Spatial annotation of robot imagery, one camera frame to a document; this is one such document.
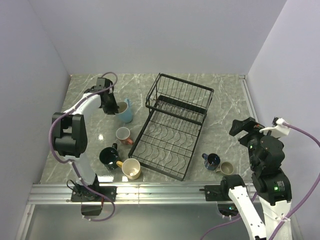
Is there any dark green mug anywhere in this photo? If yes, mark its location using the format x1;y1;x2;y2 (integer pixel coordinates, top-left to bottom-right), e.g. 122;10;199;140
99;143;120;170

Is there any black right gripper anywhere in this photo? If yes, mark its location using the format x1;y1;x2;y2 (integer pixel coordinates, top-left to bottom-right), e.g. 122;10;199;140
228;115;269;169

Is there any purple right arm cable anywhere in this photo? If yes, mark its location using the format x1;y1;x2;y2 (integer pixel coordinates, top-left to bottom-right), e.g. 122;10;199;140
199;124;320;240

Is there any pink mug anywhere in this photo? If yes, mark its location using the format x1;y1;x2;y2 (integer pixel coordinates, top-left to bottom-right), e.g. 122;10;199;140
115;127;134;145

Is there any white aluminium side rail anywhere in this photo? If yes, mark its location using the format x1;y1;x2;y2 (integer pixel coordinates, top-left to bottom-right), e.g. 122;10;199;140
238;75;258;121

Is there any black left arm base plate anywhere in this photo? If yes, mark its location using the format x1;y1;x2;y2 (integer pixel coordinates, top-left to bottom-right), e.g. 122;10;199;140
70;185;117;203

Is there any grey-green ceramic mug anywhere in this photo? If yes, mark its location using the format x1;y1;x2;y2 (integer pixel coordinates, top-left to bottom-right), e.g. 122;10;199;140
215;161;235;176

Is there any cream yellow mug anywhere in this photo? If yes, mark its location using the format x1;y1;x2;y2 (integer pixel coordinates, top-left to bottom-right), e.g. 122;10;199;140
116;158;141;180

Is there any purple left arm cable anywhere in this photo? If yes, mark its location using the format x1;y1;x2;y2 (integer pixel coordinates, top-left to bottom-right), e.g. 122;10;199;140
49;71;118;222

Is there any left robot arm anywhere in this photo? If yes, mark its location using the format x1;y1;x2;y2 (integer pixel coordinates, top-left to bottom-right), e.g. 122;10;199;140
48;83;119;201

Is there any black wire dish rack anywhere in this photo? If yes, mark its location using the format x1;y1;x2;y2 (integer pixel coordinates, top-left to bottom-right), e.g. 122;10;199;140
128;73;214;181

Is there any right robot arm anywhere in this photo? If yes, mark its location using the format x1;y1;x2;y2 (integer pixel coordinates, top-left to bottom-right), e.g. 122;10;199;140
220;117;293;240

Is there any aluminium front rail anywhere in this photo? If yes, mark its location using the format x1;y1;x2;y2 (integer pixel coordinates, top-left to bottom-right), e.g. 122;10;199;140
27;183;261;205

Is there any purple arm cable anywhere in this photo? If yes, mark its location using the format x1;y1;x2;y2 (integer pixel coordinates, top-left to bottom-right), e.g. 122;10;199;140
49;71;118;222
199;124;320;240

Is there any light blue mug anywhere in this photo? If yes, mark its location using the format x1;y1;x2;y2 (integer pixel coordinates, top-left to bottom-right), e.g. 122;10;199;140
115;98;133;124

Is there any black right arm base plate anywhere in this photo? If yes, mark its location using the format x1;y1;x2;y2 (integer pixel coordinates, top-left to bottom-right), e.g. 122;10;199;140
204;185;226;202

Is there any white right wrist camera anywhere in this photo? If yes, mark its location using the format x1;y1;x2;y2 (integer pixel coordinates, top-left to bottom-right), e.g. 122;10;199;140
259;117;290;139

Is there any dark blue glazed mug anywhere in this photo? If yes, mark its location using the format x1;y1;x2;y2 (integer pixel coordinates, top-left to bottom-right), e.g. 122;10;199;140
202;153;221;171

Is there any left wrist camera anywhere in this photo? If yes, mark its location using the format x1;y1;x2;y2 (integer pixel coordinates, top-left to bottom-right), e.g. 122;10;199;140
96;77;113;91

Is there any black box under rail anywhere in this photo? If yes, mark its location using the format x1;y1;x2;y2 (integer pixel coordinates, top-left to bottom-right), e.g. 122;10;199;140
80;203;103;217

